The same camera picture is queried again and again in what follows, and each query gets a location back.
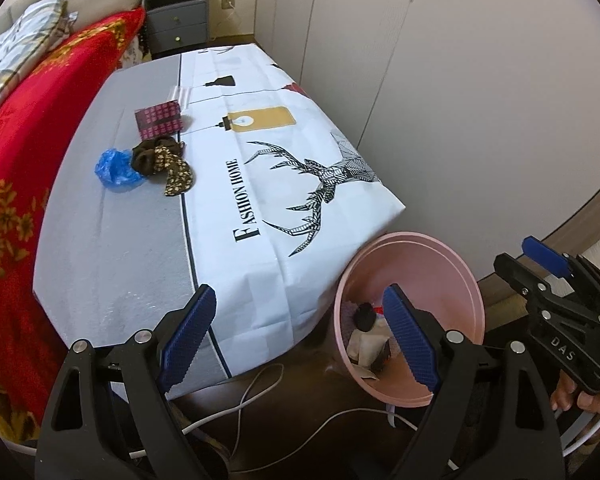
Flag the black pink printed packet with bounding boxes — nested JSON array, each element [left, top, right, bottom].
[[134, 100, 183, 141]]

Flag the pink trash bin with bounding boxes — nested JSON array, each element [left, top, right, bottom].
[[332, 231, 487, 409]]

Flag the right hand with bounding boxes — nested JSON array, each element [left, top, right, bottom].
[[550, 372, 600, 415]]

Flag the printed white grey tablecloth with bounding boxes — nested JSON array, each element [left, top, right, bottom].
[[33, 44, 403, 397]]

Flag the blue plastic bag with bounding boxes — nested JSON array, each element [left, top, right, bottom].
[[94, 148, 146, 193]]

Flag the brown floral cloth scrunchie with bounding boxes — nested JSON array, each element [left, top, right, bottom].
[[131, 136, 194, 196]]

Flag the red floral bedspread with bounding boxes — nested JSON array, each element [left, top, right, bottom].
[[0, 8, 145, 443]]

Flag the white wardrobe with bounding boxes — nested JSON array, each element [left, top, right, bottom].
[[268, 0, 600, 278]]

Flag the dark grey nightstand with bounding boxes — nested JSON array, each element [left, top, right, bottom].
[[142, 0, 210, 58]]

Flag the plaid folded quilt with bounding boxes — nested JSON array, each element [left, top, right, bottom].
[[0, 0, 78, 107]]

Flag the white cable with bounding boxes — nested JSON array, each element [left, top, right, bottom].
[[4, 363, 600, 476]]

